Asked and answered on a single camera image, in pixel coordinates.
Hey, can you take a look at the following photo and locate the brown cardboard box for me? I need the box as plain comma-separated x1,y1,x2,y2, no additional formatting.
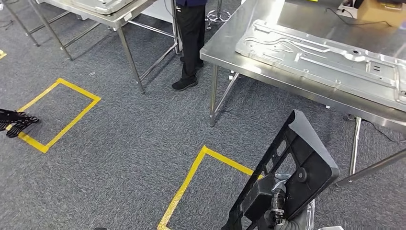
356,0,406,28

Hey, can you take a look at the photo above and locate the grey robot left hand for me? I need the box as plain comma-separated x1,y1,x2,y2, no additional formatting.
0,109,40,138

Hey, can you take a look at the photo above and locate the stainless steel workbench table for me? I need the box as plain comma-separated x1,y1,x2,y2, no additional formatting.
0,0,184,95
199,0,406,188

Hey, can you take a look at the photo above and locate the person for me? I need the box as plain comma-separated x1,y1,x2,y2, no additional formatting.
171,0,209,92

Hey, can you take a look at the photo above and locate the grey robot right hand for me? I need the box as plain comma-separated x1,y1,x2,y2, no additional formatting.
264,173,293,223

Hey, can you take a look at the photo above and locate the black plastic slotted panel part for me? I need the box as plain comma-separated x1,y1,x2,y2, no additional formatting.
221,110,340,230

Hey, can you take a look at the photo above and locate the stamped sheet metal panel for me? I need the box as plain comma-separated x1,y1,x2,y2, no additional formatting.
71,0,134,16
235,19,406,113

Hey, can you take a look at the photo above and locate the thin black cable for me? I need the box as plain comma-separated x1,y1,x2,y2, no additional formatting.
325,6,393,27

